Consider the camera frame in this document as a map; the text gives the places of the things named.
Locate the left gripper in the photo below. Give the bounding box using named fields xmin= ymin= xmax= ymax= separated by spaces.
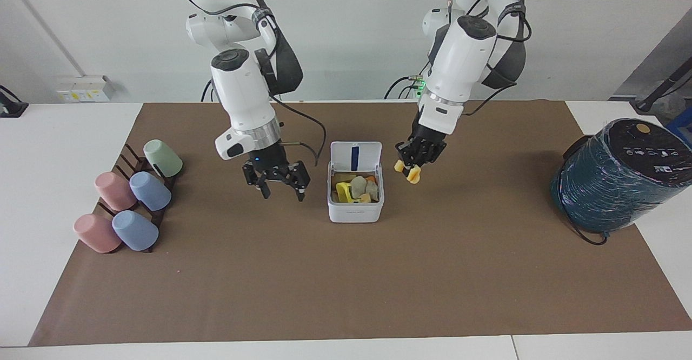
xmin=395 ymin=112 xmax=451 ymax=176

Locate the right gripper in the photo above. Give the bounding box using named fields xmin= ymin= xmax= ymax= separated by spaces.
xmin=242 ymin=141 xmax=312 ymax=203

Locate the yellow trash piece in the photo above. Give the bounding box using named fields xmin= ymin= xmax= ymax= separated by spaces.
xmin=393 ymin=159 xmax=423 ymax=185

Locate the white bin with lid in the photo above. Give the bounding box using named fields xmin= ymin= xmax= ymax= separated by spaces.
xmin=327 ymin=141 xmax=386 ymax=224

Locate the green cup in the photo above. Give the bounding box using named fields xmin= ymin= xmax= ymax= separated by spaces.
xmin=143 ymin=139 xmax=184 ymax=179

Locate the blue cup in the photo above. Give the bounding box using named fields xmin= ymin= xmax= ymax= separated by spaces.
xmin=129 ymin=171 xmax=173 ymax=212
xmin=111 ymin=210 xmax=160 ymax=252

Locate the dark brown cup rack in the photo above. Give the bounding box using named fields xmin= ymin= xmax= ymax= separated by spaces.
xmin=96 ymin=143 xmax=180 ymax=254

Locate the pink cup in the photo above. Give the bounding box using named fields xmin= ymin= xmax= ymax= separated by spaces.
xmin=72 ymin=213 xmax=123 ymax=254
xmin=94 ymin=171 xmax=139 ymax=212

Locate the teal wrapped spool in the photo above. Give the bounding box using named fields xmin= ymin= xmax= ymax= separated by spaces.
xmin=550 ymin=117 xmax=692 ymax=237

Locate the black stand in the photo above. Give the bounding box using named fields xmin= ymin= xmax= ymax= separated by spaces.
xmin=629 ymin=56 xmax=692 ymax=115
xmin=0 ymin=85 xmax=29 ymax=118

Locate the blue object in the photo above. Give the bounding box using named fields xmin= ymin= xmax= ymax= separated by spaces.
xmin=666 ymin=107 xmax=692 ymax=145

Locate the black cable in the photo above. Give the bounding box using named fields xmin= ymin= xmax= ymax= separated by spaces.
xmin=560 ymin=133 xmax=610 ymax=246
xmin=464 ymin=0 xmax=534 ymax=45
xmin=269 ymin=94 xmax=328 ymax=168
xmin=383 ymin=74 xmax=423 ymax=101

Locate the white wall socket box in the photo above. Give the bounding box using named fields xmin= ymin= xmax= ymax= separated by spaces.
xmin=56 ymin=75 xmax=116 ymax=103

